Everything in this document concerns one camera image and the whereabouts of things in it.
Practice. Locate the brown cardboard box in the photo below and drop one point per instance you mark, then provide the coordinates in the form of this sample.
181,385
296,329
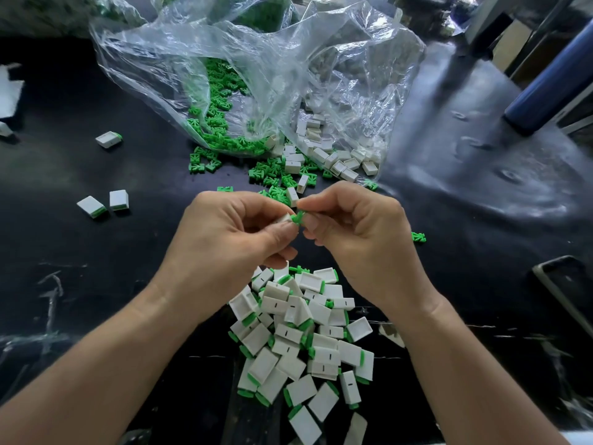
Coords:
512,43

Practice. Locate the person's left hand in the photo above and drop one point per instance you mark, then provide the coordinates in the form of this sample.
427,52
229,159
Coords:
227,255

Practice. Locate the pile of assembled white-green pieces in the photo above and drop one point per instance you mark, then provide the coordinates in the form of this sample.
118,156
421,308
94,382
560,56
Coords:
301,361

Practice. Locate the empty white shell right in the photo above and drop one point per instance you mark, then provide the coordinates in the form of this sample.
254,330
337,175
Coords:
393,335

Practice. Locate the assembled white-green part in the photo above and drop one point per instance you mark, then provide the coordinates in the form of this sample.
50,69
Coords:
5,129
108,139
119,200
91,206

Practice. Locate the person's right forearm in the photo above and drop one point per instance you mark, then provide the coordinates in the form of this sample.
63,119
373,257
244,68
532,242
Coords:
482,384

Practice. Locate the pile of green clips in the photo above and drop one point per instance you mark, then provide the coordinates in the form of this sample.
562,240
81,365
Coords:
220,116

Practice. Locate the plastic bag full of green pieces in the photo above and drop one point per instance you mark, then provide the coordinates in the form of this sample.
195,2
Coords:
264,9

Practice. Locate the white paper sheet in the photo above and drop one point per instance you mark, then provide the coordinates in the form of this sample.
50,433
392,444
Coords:
8,95

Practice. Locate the heap of white caps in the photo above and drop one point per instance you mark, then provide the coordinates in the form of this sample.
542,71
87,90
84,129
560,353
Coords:
326,154

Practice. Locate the person's left forearm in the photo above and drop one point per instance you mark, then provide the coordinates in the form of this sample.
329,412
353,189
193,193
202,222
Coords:
93,380

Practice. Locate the white metal frame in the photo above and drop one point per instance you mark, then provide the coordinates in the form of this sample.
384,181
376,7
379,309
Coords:
482,18

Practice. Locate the blue cylinder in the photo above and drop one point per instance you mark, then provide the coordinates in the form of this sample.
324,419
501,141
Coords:
554,78

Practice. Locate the clear plastic bag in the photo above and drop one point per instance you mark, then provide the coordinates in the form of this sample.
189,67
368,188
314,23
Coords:
361,60

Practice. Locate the large bag of assembled pieces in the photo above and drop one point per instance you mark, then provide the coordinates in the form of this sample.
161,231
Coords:
60,12

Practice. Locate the person's right hand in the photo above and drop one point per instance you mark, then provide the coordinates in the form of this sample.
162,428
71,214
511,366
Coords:
371,241

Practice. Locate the black smartphone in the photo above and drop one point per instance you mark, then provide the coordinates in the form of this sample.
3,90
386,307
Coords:
567,296

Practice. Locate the green plastic part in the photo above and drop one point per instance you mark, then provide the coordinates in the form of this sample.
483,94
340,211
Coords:
296,217

